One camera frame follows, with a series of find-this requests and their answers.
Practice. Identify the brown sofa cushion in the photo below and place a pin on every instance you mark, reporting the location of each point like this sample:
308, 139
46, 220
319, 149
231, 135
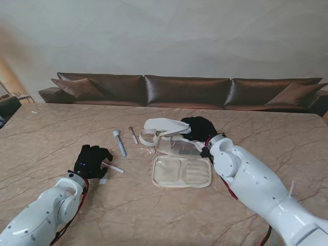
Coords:
77, 88
297, 93

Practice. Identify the small wooden side table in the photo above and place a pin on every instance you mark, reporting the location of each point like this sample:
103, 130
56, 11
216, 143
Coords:
25, 98

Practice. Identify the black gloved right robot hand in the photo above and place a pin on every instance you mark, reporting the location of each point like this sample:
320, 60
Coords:
201, 128

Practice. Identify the brown leather sofa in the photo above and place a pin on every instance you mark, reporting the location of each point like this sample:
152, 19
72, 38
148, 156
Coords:
187, 89

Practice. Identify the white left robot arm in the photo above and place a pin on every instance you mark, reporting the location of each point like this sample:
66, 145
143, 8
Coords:
46, 215

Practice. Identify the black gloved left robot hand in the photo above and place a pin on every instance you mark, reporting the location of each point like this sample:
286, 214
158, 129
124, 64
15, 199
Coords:
91, 161

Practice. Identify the crumpled clear plastic wrapper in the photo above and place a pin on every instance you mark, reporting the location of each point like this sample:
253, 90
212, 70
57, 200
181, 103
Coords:
150, 150

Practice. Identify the white zip tie loop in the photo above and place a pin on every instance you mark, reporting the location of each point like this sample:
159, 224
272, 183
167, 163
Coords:
173, 142

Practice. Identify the cream white cosmetics bag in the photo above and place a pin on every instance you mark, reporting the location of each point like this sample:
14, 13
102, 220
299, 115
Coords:
179, 174

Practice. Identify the dark armchair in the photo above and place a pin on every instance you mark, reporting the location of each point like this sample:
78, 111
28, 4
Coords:
9, 105

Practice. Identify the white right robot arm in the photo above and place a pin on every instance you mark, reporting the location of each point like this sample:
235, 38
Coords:
256, 184

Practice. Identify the large white paper shard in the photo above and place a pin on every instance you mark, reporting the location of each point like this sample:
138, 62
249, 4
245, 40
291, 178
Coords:
103, 182

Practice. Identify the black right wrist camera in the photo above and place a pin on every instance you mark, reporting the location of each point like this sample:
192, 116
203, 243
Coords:
205, 152

